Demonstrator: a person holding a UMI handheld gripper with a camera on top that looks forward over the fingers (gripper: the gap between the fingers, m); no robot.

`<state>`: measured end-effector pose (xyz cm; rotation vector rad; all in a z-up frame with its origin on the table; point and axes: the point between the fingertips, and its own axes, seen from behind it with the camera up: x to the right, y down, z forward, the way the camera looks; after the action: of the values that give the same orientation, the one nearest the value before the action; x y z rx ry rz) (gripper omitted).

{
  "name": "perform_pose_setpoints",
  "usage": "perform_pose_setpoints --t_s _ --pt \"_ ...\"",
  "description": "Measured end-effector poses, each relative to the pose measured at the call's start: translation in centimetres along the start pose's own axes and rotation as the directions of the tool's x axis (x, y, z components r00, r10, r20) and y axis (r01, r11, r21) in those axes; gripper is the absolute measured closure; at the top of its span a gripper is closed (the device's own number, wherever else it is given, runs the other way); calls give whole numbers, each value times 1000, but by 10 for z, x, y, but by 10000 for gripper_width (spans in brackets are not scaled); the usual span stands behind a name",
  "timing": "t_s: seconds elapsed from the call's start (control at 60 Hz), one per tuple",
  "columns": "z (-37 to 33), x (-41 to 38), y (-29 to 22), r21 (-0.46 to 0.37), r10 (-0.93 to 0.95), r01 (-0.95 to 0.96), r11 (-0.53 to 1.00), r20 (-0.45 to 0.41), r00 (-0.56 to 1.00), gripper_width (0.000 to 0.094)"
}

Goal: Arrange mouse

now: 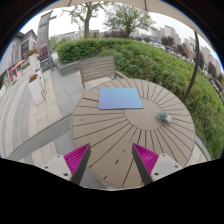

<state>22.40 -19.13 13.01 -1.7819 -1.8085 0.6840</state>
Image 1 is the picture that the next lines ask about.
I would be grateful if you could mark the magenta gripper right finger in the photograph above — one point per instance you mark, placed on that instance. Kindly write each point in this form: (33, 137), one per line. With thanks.
(152, 166)

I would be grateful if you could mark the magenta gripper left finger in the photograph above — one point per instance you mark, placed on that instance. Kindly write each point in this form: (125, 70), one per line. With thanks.
(70, 167)

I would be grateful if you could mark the grey bench slab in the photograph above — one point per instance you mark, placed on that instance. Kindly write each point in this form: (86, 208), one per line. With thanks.
(42, 138)

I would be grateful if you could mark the round slatted wooden table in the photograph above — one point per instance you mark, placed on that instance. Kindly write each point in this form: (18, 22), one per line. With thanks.
(111, 133)

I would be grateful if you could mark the white planter with flowers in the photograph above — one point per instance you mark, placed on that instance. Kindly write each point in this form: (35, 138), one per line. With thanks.
(36, 89)

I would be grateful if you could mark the brown slatted outdoor chair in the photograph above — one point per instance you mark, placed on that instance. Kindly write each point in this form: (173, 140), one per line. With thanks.
(96, 68)

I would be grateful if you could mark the far white planter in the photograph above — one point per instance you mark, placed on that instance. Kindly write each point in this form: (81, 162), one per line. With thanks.
(32, 55)

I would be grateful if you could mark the tall grey sign pylon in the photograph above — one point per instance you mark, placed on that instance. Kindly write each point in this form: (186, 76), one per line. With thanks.
(43, 48)

